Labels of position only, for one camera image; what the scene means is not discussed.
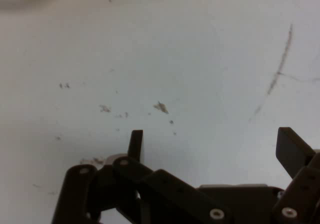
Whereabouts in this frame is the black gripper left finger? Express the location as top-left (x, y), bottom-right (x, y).
top-left (51, 129), bottom-right (234, 224)

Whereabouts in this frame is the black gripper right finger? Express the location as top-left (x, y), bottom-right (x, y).
top-left (271, 126), bottom-right (320, 224)

